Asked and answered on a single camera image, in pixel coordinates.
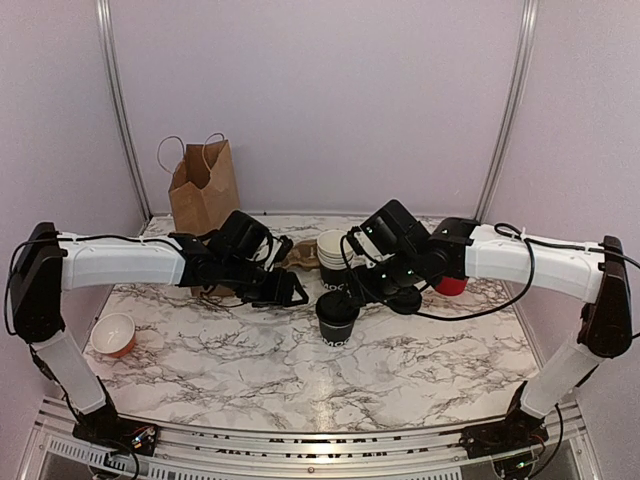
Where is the stack of black cup lids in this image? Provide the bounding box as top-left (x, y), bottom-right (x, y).
top-left (389, 290), bottom-right (422, 315)

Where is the cardboard cup carrier tray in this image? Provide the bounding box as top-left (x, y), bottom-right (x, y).
top-left (281, 240), bottom-right (320, 271)

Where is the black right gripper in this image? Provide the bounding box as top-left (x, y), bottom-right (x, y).
top-left (341, 250), bottom-right (424, 308)

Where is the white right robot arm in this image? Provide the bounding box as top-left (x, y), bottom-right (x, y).
top-left (346, 200), bottom-right (635, 448)

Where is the aluminium front rail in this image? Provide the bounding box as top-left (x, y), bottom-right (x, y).
top-left (34, 399), bottom-right (602, 479)

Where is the red ribbed metal bucket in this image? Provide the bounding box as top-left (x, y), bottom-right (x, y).
top-left (433, 276), bottom-right (468, 297)

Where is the aluminium right corner post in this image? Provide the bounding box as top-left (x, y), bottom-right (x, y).
top-left (474, 0), bottom-right (540, 222)

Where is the aluminium corner post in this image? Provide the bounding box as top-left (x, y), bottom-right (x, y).
top-left (95, 0), bottom-right (152, 223)
top-left (474, 0), bottom-right (540, 222)

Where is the aluminium left corner post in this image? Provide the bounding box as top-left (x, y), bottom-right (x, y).
top-left (95, 0), bottom-right (152, 223)

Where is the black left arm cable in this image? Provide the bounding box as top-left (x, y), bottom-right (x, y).
top-left (3, 234), bottom-right (241, 336)

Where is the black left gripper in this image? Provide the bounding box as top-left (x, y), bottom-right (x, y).
top-left (221, 254), bottom-right (310, 308)

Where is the brown paper bag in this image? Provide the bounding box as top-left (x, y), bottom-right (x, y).
top-left (157, 132), bottom-right (241, 298)

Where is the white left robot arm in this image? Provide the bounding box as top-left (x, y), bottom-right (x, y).
top-left (3, 210), bottom-right (309, 445)

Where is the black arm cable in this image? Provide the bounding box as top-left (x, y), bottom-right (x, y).
top-left (339, 222), bottom-right (640, 321)
top-left (3, 234), bottom-right (241, 336)

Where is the single black paper cup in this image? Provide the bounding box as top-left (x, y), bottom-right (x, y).
top-left (319, 321), bottom-right (354, 348)

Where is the black plastic cup lid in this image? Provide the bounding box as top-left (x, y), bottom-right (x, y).
top-left (315, 291), bottom-right (360, 326)

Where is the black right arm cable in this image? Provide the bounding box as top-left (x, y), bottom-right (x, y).
top-left (339, 222), bottom-right (640, 321)

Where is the orange paper bowl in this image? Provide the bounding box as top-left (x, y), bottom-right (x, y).
top-left (90, 313), bottom-right (136, 358)

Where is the stack of black paper cups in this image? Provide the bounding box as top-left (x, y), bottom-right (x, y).
top-left (316, 230), bottom-right (354, 291)

